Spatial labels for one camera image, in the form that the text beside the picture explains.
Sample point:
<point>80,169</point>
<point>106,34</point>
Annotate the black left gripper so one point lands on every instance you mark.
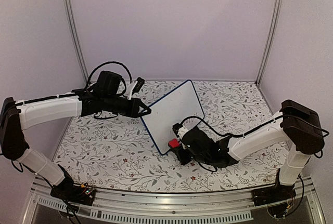
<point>133,111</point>

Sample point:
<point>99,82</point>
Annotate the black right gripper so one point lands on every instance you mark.
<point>183,159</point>

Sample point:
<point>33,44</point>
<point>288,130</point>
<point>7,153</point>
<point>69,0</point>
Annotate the red whiteboard eraser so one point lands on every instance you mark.
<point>174,143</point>

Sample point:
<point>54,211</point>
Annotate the blue framed whiteboard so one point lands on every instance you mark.
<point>170,109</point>

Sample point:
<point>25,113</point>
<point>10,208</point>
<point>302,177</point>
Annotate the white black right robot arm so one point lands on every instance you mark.
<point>293,122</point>

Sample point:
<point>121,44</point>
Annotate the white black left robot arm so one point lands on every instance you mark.
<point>103,96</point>

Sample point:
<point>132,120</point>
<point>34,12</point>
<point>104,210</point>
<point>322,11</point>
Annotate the floral patterned table mat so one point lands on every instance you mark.
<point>117,152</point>

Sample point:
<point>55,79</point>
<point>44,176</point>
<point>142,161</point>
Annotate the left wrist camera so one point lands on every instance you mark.
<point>134,87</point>

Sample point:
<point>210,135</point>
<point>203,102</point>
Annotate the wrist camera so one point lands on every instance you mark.
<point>134,87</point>
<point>180,131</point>

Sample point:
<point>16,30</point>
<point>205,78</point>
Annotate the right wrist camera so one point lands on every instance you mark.
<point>180,131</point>

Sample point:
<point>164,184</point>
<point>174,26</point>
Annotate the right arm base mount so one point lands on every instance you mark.
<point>272,194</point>

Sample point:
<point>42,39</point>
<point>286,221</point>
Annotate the aluminium front rail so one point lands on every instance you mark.
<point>118,206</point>

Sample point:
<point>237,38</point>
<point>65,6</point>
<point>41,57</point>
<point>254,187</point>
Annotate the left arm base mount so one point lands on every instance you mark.
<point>71,192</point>

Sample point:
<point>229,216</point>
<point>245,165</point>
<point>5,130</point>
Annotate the left aluminium corner post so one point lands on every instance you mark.
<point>75,38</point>

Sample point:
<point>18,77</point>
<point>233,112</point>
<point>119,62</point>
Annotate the aluminium corner post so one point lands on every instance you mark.
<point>269,41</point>
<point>75,38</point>

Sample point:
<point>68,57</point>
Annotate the right aluminium corner post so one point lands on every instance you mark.
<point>269,41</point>

